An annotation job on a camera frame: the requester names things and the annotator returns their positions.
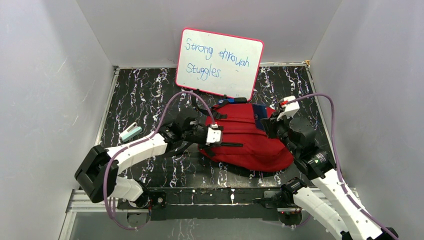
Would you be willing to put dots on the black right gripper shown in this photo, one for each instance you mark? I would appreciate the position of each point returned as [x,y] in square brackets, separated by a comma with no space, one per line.
[270,123]

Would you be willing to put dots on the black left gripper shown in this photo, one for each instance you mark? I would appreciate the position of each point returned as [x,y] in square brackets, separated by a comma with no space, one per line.
[223,143]

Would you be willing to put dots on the dark blue wallet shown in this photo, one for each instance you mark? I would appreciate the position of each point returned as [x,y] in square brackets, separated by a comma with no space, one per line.
[260,116]

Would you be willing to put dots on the red student backpack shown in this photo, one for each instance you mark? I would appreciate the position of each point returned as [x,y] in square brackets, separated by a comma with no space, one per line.
[244,145]

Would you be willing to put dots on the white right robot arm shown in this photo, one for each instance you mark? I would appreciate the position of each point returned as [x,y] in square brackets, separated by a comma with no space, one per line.
[342,215]

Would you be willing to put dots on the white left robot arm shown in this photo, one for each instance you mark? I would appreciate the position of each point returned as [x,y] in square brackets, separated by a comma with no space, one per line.
[99,173]

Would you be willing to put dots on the pink framed whiteboard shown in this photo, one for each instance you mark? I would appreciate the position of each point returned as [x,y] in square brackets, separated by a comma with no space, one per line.
[218,63]

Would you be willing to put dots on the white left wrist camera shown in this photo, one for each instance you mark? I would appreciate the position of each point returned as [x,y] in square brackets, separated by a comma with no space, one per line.
[214,134]

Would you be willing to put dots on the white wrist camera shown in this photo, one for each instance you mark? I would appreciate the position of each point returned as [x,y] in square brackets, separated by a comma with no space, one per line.
[214,134]
[288,109]

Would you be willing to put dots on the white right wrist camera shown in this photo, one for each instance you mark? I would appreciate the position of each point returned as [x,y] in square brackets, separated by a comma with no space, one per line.
[288,109]

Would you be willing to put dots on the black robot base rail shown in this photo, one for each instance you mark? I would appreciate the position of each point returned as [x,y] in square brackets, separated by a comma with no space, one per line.
[263,203]

